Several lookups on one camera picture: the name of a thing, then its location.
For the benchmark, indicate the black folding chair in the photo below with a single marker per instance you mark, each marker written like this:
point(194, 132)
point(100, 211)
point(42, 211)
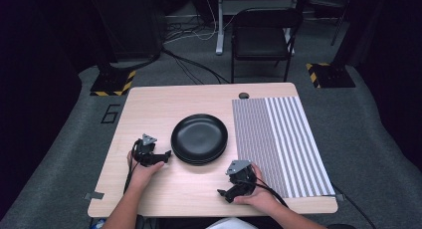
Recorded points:
point(262, 40)

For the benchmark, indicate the person's right hand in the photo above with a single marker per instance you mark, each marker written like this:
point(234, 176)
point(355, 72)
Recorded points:
point(260, 197)

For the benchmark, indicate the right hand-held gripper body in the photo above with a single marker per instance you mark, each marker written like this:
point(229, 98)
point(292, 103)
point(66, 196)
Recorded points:
point(242, 179)

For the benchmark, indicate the person's white clothing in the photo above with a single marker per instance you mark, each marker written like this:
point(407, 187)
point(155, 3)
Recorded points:
point(232, 224)

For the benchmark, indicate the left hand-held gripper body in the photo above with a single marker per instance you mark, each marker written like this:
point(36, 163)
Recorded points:
point(146, 152)

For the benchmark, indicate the person's left hand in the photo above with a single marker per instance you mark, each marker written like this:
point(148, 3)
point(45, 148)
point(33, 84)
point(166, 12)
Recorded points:
point(141, 176)

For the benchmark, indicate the large black box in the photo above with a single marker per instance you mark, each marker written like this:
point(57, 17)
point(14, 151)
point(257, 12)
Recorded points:
point(132, 23)

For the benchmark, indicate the white desk frame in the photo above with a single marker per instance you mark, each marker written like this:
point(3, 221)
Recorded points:
point(219, 23)

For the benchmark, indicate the grey white striped placemat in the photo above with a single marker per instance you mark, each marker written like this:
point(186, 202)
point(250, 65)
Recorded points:
point(282, 146)

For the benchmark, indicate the grey tape strip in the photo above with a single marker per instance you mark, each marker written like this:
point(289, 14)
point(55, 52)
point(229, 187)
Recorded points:
point(94, 195)
point(340, 197)

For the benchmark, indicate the dark rounded object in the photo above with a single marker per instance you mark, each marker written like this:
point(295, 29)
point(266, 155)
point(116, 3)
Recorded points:
point(146, 223)

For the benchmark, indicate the blue white object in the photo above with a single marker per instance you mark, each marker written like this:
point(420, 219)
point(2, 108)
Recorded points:
point(99, 224)

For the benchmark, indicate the black tape floor marking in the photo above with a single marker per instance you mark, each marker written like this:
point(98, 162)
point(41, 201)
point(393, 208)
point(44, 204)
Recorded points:
point(111, 113)

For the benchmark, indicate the black stand base striped tape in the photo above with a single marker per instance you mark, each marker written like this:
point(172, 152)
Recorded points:
point(331, 76)
point(111, 83)

